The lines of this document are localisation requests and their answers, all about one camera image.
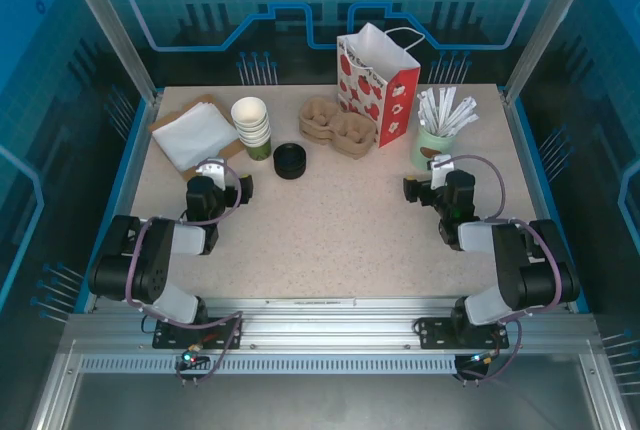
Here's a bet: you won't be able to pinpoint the red white paper gift bag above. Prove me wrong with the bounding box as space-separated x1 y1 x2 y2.
335 22 427 150

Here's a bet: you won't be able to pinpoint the white napkins on brown bag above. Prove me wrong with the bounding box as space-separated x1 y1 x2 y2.
149 94 249 185

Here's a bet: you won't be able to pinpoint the pale green ceramic mug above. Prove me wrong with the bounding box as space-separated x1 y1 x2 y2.
410 125 457 171

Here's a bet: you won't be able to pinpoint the blue table edge trim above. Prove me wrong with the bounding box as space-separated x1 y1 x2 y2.
508 98 590 315
82 99 152 312

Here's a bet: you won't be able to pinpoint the small connector with lights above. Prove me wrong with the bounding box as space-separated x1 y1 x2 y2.
179 348 209 370
463 351 497 370

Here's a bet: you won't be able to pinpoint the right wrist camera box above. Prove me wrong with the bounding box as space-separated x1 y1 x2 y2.
428 153 457 189

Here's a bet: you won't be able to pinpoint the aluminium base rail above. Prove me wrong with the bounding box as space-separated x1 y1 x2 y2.
64 297 600 352

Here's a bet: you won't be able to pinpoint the slotted grey cable duct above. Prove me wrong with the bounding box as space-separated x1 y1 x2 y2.
79 355 459 376

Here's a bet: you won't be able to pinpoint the aluminium frame post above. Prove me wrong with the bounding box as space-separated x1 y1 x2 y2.
503 0 602 106
55 0 165 105

